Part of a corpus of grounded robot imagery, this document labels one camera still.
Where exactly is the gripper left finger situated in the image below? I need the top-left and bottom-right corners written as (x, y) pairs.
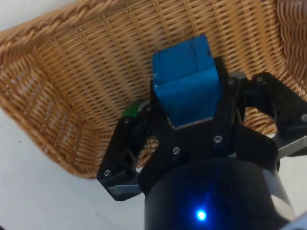
top-left (96, 79), bottom-right (190, 202)

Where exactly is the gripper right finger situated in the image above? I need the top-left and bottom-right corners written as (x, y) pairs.
top-left (210, 56), bottom-right (307, 168)

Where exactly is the green ball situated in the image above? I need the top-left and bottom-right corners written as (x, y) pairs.
top-left (120, 100), bottom-right (145, 120)

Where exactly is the blue cube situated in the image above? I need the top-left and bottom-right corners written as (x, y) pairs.
top-left (152, 33), bottom-right (222, 128)

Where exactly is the wicker basket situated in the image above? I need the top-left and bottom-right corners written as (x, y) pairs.
top-left (0, 0), bottom-right (307, 181)

